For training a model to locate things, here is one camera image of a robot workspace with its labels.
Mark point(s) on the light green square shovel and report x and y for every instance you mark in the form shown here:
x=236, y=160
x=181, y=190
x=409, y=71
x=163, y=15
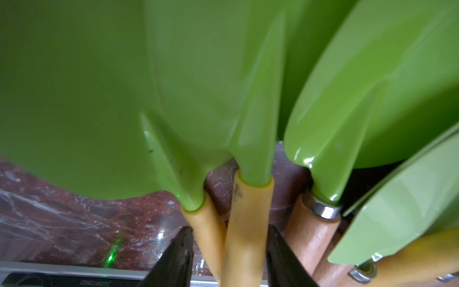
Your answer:
x=400, y=208

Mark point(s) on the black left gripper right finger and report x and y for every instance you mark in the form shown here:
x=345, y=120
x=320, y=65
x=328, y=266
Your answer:
x=284, y=269

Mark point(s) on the green shovel yellow handle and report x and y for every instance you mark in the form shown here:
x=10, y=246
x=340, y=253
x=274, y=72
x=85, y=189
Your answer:
x=81, y=109
x=218, y=68

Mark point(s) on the green shovel wooden handle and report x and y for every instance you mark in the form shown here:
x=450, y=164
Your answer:
x=386, y=83

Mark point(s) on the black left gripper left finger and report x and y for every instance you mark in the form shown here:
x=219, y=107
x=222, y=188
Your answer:
x=174, y=267

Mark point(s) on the aluminium frame rail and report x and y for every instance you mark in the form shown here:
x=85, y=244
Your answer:
x=78, y=275

